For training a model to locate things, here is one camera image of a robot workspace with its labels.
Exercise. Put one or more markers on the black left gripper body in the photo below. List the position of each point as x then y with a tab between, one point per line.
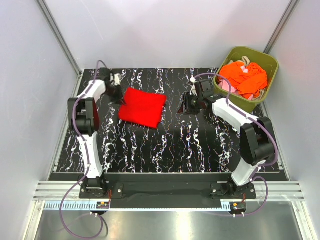
114	93

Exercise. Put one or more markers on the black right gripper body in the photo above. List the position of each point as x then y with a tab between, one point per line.
191	103

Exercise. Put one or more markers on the red t-shirt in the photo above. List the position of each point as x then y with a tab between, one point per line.
142	108

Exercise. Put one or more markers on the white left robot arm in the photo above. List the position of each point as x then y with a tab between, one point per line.
83	119

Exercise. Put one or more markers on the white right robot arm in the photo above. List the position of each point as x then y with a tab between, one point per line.
257	146

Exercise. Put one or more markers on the pink garment in bin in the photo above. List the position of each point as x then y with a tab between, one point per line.
235	76

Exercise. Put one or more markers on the orange t-shirt in bin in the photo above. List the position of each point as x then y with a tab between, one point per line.
246	81

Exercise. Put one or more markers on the beige garment in bin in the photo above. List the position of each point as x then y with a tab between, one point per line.
243	62

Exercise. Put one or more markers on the olive green plastic bin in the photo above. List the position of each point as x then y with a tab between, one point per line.
265	61

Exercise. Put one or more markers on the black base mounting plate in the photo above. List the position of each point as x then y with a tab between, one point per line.
160	191

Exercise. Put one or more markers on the right small controller board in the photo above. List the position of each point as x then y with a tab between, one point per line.
239	206

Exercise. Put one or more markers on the small controller board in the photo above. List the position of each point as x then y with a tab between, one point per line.
239	206
103	205

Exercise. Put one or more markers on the left small controller board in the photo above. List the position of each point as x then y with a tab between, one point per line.
103	205

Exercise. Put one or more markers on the aluminium left corner post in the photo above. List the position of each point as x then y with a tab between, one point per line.
44	8

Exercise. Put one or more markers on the aluminium corner post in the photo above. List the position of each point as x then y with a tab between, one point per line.
44	8
292	5

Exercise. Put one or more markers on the aluminium front rail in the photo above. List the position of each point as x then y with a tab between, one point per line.
57	195

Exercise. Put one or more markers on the aluminium right corner post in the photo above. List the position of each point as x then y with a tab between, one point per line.
292	5

